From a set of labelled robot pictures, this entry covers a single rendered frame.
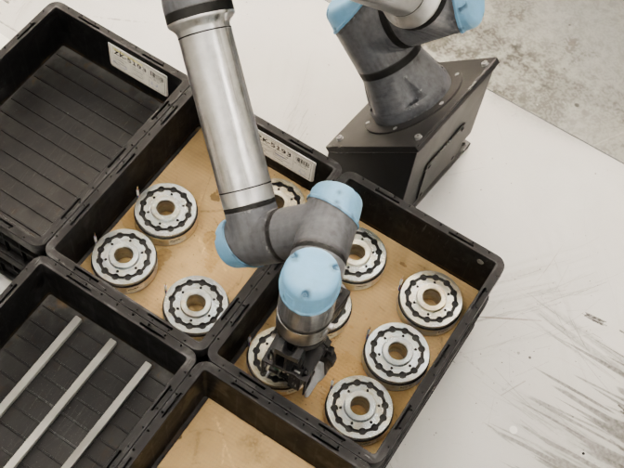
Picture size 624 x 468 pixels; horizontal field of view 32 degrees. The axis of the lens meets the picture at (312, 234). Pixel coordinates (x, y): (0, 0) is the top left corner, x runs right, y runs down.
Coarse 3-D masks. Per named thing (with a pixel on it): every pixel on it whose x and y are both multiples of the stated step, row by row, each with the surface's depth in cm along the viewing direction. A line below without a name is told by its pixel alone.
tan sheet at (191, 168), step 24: (192, 144) 185; (168, 168) 183; (192, 168) 183; (192, 192) 181; (216, 192) 181; (216, 216) 179; (192, 240) 176; (168, 264) 174; (192, 264) 174; (216, 264) 174; (144, 288) 171; (168, 288) 171; (240, 288) 172
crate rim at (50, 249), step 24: (192, 96) 178; (168, 120) 175; (264, 120) 177; (144, 144) 173; (288, 144) 175; (120, 168) 170; (336, 168) 173; (96, 192) 168; (72, 216) 165; (72, 264) 161; (144, 312) 158; (216, 336) 157
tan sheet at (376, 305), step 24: (384, 240) 179; (408, 264) 177; (432, 264) 177; (384, 288) 174; (360, 312) 172; (384, 312) 172; (336, 336) 170; (360, 336) 170; (432, 336) 171; (240, 360) 166; (336, 360) 168; (360, 360) 168; (432, 360) 169; (312, 408) 163; (360, 408) 164
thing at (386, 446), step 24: (384, 192) 172; (456, 240) 169; (264, 288) 162; (240, 312) 159; (456, 336) 160; (216, 360) 155; (264, 384) 154; (288, 408) 153; (408, 408) 155; (336, 432) 151; (360, 456) 150; (384, 456) 150
